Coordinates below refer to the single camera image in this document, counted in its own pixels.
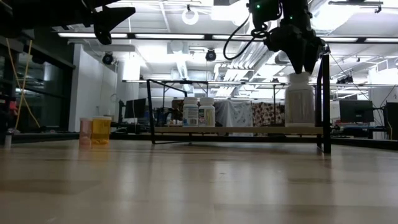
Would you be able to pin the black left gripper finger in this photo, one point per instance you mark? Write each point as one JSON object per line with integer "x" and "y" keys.
{"x": 103, "y": 36}
{"x": 113, "y": 17}

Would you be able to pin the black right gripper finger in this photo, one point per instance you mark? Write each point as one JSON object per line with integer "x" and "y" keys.
{"x": 298, "y": 59}
{"x": 311, "y": 57}

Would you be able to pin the large white bottle smooth cap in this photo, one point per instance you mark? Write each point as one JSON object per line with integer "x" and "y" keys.
{"x": 300, "y": 102}

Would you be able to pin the small vial white cap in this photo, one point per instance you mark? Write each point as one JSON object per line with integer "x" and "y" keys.
{"x": 85, "y": 132}

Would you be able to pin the white bottle embossed push-down cap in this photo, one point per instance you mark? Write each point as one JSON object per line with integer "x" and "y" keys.
{"x": 206, "y": 113}

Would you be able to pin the white bottle blue label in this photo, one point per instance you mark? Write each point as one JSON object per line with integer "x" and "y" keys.
{"x": 190, "y": 113}

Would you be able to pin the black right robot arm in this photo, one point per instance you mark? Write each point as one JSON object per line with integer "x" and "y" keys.
{"x": 292, "y": 12}

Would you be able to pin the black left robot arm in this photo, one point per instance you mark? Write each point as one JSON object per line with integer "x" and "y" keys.
{"x": 34, "y": 12}

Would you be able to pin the long overhead light bar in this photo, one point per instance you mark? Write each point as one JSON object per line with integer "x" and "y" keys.
{"x": 169, "y": 36}

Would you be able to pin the brown floral cloth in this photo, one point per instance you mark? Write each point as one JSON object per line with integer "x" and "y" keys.
{"x": 267, "y": 113}

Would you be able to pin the black computer monitor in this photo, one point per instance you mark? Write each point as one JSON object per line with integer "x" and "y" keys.
{"x": 135, "y": 108}
{"x": 392, "y": 119}
{"x": 356, "y": 111}

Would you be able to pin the white patterned cloth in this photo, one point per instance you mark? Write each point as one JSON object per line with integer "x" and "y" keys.
{"x": 234, "y": 113}

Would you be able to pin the dark background desk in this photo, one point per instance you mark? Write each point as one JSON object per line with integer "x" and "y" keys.
{"x": 357, "y": 128}

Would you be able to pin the large orange vial white cap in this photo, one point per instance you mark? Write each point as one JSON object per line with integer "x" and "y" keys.
{"x": 101, "y": 130}

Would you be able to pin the white standoff peg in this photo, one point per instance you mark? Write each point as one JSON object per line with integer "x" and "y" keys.
{"x": 7, "y": 140}

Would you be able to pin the black round ceiling camera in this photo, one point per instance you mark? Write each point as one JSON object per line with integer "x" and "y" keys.
{"x": 211, "y": 55}
{"x": 107, "y": 58}

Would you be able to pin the black aluminium table frame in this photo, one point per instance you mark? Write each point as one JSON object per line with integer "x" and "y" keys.
{"x": 62, "y": 136}

